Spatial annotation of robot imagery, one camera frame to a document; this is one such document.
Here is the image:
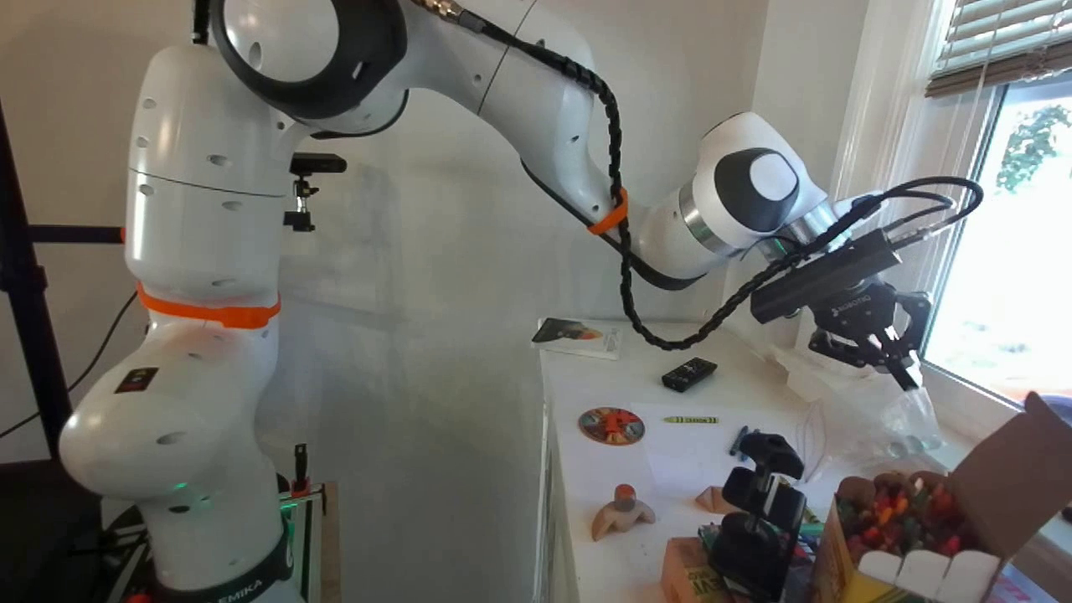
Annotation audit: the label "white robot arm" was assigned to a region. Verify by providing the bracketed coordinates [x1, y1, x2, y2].
[60, 0, 871, 603]

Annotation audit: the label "black camera on stand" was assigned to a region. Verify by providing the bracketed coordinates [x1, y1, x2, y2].
[284, 152, 349, 231]

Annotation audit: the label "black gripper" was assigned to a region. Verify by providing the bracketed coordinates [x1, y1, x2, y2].
[750, 235, 930, 392]

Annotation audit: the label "white window blinds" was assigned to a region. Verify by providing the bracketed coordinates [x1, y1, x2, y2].
[929, 0, 1072, 96]

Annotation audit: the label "green pencil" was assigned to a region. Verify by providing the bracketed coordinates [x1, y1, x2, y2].
[658, 415, 720, 425]

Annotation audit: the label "black remote control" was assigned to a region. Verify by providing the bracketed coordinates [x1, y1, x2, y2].
[658, 359, 718, 392]

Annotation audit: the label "small wooden figurine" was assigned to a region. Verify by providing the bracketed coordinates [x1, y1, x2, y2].
[588, 482, 655, 539]

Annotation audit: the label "small brown toy piece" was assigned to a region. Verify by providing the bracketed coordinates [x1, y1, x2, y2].
[693, 487, 735, 514]

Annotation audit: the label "open cardboard box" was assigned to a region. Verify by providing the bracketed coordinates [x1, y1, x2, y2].
[811, 392, 1072, 603]

